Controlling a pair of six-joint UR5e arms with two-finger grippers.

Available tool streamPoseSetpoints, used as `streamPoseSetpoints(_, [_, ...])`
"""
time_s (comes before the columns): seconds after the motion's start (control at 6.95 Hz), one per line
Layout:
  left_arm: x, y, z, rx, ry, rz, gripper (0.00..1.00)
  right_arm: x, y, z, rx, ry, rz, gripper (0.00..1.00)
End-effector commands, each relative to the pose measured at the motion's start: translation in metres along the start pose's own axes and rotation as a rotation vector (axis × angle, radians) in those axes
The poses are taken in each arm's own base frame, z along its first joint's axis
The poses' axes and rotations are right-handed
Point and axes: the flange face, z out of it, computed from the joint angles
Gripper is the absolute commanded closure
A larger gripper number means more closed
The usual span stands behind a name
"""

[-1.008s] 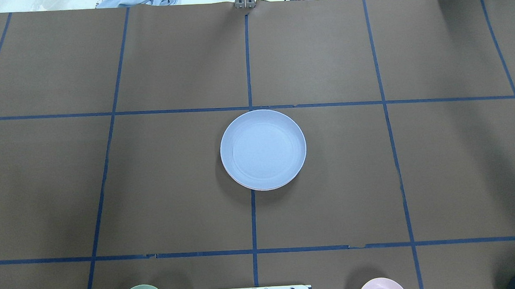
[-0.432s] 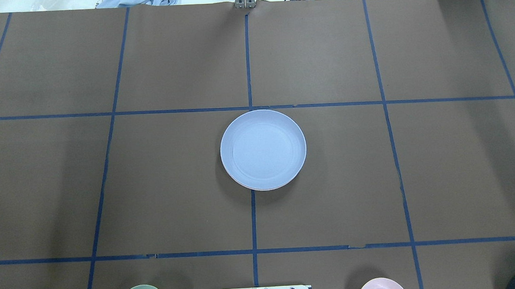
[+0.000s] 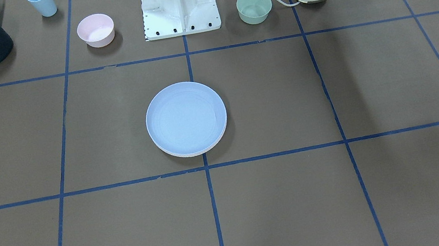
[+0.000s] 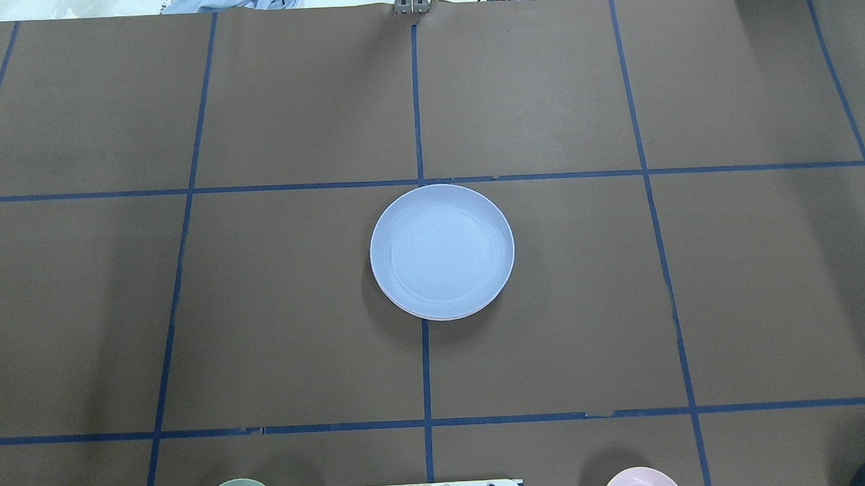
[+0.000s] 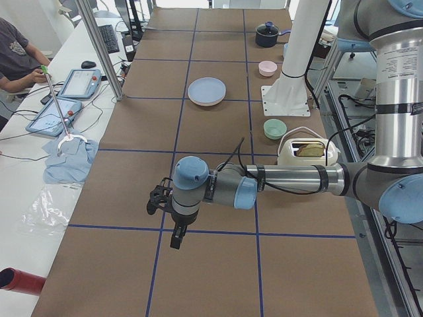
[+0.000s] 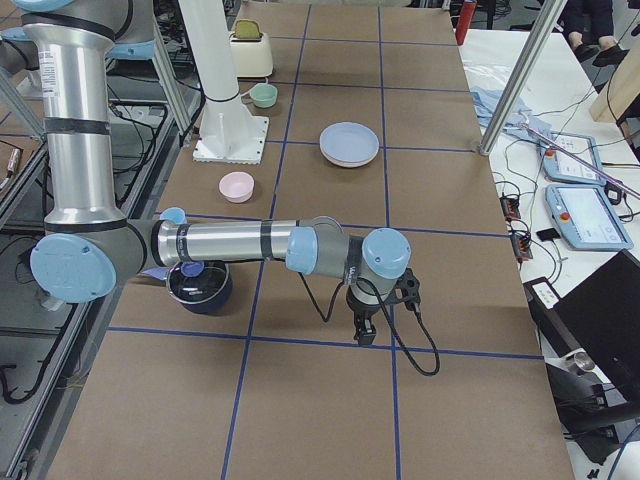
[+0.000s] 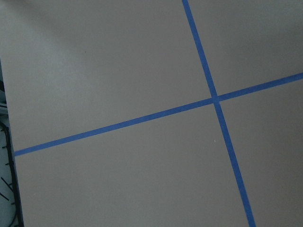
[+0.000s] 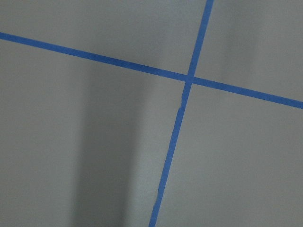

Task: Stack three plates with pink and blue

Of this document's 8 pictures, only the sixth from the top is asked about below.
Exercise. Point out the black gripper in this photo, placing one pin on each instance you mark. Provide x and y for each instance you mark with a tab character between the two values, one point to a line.
361	311

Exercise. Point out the light blue plate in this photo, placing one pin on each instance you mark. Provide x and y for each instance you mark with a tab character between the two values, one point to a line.
351	139

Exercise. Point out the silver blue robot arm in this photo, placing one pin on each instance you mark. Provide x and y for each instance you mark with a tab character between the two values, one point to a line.
90	246

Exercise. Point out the dark blue pot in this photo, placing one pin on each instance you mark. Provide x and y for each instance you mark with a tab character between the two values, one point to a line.
202	287

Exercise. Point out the orange circuit board lower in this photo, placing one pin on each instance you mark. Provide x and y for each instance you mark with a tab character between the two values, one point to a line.
521	245

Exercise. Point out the orange circuit board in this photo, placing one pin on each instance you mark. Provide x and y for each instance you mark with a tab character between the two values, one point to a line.
510	207
521	245

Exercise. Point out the pink bowl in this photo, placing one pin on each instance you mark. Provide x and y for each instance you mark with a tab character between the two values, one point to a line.
237	186

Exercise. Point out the orange circuit board upper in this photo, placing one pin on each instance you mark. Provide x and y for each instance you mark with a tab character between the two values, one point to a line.
510	207

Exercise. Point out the silver metal cup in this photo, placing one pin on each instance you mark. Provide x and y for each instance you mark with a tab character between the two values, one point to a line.
582	363

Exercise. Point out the light blue cup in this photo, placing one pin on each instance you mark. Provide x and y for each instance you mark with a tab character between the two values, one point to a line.
174	214

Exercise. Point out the black laptop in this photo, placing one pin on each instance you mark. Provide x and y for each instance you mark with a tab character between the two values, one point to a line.
600	316

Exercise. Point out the lower teach pendant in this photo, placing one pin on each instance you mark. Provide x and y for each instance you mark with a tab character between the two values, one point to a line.
585	218

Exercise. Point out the green bowl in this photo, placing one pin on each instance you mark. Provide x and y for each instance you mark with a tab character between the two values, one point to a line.
263	95

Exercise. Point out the light blue cloth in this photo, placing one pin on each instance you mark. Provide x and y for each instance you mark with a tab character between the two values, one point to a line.
485	104

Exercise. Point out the cream toaster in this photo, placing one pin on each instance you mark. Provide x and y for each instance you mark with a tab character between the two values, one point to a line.
251	50

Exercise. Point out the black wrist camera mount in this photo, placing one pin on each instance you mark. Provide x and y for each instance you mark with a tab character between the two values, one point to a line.
406	292

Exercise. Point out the aluminium frame post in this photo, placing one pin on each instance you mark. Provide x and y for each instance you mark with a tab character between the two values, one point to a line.
533	46

